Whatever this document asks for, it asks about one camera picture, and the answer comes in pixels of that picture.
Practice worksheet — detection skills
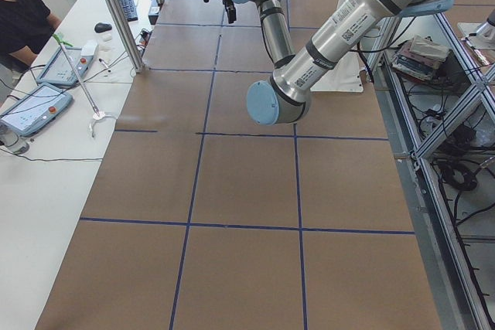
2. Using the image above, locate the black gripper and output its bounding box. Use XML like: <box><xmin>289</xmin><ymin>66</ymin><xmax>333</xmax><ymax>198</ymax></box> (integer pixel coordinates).
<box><xmin>222</xmin><ymin>0</ymin><xmax>236</xmax><ymax>23</ymax></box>

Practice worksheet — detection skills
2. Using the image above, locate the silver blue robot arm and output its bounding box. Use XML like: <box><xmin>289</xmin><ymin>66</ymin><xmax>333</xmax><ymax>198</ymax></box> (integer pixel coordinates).
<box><xmin>227</xmin><ymin>0</ymin><xmax>454</xmax><ymax>125</ymax></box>

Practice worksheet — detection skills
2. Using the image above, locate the black keyboard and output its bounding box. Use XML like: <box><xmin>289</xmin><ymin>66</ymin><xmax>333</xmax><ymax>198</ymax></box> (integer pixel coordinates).
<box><xmin>118</xmin><ymin>0</ymin><xmax>138</xmax><ymax>22</ymax></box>

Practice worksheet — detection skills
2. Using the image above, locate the black computer mouse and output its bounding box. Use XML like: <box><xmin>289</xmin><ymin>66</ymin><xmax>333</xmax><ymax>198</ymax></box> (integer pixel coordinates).
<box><xmin>94</xmin><ymin>22</ymin><xmax>112</xmax><ymax>34</ymax></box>

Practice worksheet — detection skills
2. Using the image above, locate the upper teach pendant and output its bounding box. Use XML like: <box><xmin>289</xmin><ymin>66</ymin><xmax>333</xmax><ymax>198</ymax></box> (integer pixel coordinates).
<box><xmin>36</xmin><ymin>44</ymin><xmax>97</xmax><ymax>88</ymax></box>

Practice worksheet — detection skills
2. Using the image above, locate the teach pendant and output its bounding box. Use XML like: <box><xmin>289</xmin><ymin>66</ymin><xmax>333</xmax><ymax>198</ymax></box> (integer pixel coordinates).
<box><xmin>36</xmin><ymin>44</ymin><xmax>97</xmax><ymax>88</ymax></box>
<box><xmin>1</xmin><ymin>83</ymin><xmax>73</xmax><ymax>137</ymax></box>

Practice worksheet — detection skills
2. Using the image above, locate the stack of magazines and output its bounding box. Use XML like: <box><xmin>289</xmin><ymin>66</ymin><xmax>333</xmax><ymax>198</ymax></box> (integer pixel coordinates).
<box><xmin>391</xmin><ymin>36</ymin><xmax>449</xmax><ymax>81</ymax></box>

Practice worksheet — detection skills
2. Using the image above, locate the person in black shirt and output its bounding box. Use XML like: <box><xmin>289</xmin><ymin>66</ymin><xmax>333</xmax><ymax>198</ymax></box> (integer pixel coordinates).
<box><xmin>1</xmin><ymin>0</ymin><xmax>62</xmax><ymax>67</ymax></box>

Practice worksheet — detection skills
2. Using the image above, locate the lower teach pendant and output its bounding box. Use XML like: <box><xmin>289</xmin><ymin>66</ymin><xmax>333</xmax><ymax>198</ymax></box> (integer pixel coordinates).
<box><xmin>1</xmin><ymin>83</ymin><xmax>73</xmax><ymax>137</ymax></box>

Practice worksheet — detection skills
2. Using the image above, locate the aluminium frame post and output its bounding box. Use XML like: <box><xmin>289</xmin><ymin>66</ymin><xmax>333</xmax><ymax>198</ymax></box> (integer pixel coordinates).
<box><xmin>105</xmin><ymin>0</ymin><xmax>144</xmax><ymax>73</ymax></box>

